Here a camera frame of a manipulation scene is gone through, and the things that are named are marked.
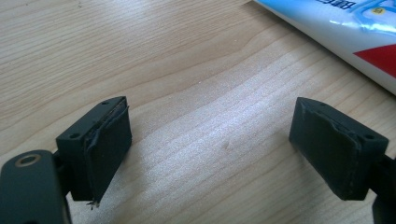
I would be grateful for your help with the white and blue toothpaste tube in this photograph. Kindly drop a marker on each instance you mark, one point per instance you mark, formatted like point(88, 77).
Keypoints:
point(327, 25)

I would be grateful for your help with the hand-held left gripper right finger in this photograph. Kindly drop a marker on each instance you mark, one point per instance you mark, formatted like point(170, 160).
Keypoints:
point(330, 149)

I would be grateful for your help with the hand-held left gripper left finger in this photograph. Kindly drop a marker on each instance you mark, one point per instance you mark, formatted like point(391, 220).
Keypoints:
point(106, 149)

